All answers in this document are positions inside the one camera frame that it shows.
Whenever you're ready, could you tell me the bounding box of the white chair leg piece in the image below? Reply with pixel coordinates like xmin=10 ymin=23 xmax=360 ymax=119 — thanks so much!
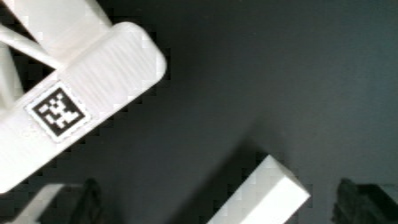
xmin=205 ymin=156 xmax=310 ymax=224

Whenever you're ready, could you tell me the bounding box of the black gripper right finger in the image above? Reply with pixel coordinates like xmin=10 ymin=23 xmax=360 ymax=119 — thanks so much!
xmin=330 ymin=178 xmax=398 ymax=224

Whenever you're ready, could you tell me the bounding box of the white chair back frame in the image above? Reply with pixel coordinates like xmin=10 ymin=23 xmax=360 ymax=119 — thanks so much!
xmin=0 ymin=0 xmax=166 ymax=194

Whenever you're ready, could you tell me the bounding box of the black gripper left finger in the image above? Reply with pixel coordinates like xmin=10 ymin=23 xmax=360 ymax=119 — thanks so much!
xmin=67 ymin=178 xmax=104 ymax=224

